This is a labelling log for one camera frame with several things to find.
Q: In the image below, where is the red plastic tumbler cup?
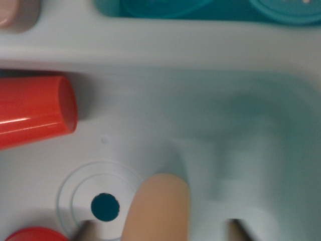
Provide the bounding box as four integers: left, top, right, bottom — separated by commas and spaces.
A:
0, 76, 78, 151

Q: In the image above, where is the grey toy faucet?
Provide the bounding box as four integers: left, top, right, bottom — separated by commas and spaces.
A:
0, 0, 41, 34

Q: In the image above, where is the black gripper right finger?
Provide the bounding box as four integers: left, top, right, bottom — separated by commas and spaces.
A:
227, 218, 254, 241

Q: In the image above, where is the light blue toy sink unit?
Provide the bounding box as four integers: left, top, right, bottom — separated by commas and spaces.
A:
0, 0, 321, 241

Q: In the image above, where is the teal toy dish brush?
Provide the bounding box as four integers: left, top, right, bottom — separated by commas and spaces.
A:
120, 0, 321, 25

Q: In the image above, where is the red plastic toy mug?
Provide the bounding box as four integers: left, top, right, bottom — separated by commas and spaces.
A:
5, 227, 70, 241

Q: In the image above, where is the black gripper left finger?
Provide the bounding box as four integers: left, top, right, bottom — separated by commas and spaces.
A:
72, 220, 97, 241

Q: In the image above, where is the cream toy detergent bottle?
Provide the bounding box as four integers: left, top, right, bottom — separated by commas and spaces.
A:
121, 173, 190, 241

